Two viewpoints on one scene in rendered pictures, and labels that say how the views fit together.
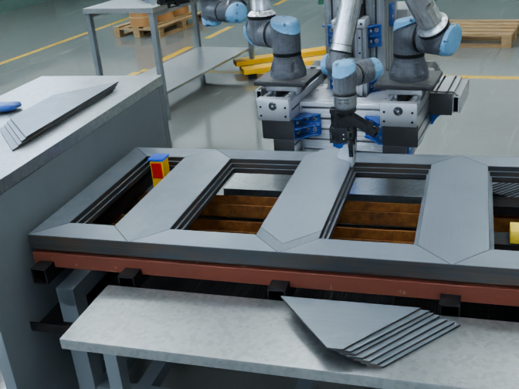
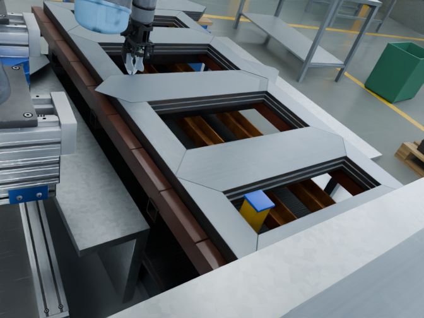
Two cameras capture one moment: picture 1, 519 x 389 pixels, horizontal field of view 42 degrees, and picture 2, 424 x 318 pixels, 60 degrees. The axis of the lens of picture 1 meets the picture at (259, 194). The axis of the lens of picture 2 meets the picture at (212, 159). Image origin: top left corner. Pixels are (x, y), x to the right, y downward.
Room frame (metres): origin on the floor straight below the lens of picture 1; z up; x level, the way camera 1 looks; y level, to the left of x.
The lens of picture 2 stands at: (3.06, 0.53, 1.49)
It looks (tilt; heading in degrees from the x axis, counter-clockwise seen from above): 36 degrees down; 206
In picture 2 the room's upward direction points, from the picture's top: 19 degrees clockwise
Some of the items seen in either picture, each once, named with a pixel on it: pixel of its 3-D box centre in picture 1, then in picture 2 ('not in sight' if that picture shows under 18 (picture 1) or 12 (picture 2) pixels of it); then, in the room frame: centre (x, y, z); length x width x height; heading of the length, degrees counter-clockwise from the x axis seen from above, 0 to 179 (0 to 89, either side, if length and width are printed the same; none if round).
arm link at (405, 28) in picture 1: (410, 34); not in sight; (2.56, -0.62, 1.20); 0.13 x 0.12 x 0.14; 38
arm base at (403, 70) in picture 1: (408, 64); not in sight; (2.57, -0.61, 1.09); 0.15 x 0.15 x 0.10
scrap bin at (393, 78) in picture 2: not in sight; (399, 70); (-1.87, 0.18, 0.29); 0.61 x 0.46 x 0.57; 165
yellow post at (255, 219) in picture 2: (162, 184); (246, 228); (2.35, 0.36, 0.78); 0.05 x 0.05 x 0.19; 71
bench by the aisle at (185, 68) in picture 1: (179, 40); not in sight; (6.58, 0.62, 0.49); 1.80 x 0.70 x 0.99; 153
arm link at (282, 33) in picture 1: (284, 34); not in sight; (2.78, -0.16, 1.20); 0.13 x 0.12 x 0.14; 40
